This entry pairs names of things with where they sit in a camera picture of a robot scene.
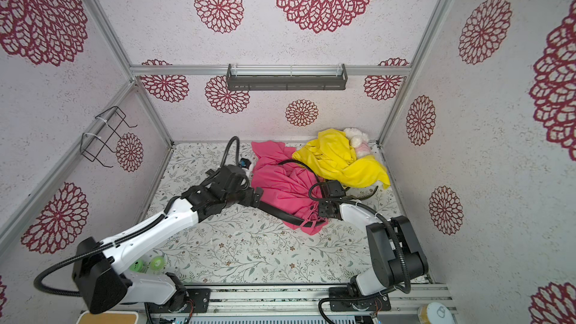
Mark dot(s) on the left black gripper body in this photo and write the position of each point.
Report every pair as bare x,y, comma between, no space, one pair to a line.
244,196

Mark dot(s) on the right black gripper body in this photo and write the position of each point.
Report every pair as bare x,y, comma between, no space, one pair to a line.
326,209

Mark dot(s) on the black leather belt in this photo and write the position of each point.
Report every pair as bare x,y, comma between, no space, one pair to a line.
283,213

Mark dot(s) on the yellow garment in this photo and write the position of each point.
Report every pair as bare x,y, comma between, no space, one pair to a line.
332,156

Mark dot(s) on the pink trousers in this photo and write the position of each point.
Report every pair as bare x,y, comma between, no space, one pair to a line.
273,152

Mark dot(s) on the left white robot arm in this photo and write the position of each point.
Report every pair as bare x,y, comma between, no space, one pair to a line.
103,276

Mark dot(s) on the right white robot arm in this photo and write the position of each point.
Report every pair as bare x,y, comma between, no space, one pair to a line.
396,256

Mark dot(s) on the white pink plush toy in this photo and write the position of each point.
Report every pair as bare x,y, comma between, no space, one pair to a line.
359,141

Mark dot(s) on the black wall shelf rail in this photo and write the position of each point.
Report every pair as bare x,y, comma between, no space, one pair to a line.
288,79

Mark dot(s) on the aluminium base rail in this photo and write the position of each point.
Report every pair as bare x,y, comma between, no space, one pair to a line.
297,303

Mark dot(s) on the black wire wall rack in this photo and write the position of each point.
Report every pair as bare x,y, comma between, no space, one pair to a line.
92,144

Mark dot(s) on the wooden board white frame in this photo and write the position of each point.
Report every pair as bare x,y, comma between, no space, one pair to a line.
110,317

